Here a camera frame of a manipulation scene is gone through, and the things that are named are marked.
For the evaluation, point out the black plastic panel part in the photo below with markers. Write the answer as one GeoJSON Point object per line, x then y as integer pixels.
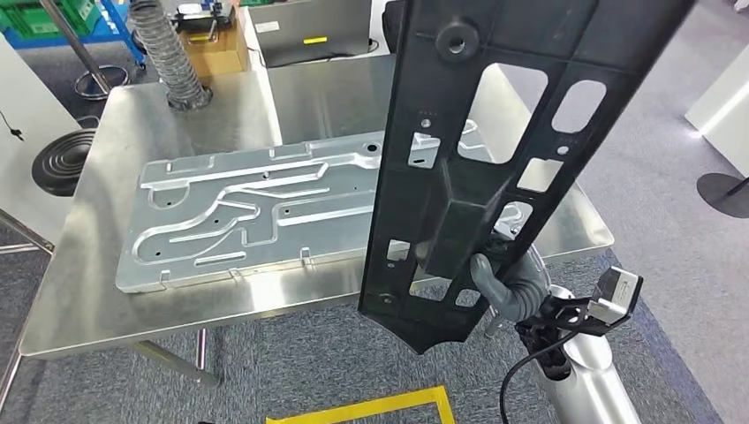
{"type": "Point", "coordinates": [544, 29]}

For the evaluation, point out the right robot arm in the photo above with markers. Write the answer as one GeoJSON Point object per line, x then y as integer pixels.
{"type": "Point", "coordinates": [585, 386]}

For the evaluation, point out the stainless steel workbench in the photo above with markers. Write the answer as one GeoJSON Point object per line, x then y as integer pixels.
{"type": "Point", "coordinates": [88, 281]}

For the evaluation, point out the stamped sheet metal plate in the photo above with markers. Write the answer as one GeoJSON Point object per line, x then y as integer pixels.
{"type": "Point", "coordinates": [263, 234]}

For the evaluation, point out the grey metal box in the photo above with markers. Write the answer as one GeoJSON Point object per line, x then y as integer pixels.
{"type": "Point", "coordinates": [316, 23]}

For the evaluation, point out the cardboard box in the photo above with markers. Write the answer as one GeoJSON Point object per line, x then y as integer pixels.
{"type": "Point", "coordinates": [216, 55]}

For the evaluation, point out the black device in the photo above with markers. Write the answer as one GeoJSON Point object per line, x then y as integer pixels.
{"type": "Point", "coordinates": [199, 17]}

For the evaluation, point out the steel pole stand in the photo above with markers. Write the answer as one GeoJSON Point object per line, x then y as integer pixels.
{"type": "Point", "coordinates": [102, 85]}

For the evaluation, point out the blue metal cart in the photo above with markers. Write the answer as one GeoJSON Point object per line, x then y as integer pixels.
{"type": "Point", "coordinates": [126, 35]}

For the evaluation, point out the black ribbed round base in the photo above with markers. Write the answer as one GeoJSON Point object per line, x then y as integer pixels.
{"type": "Point", "coordinates": [58, 167]}

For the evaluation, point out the white board panel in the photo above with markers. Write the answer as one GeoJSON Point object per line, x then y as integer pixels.
{"type": "Point", "coordinates": [35, 88]}

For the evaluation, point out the white cabinet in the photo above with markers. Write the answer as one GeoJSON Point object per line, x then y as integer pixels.
{"type": "Point", "coordinates": [725, 111]}

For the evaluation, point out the green plastic bins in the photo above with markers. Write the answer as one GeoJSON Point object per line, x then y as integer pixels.
{"type": "Point", "coordinates": [35, 20]}

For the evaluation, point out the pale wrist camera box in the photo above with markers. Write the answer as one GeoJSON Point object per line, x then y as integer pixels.
{"type": "Point", "coordinates": [617, 298]}

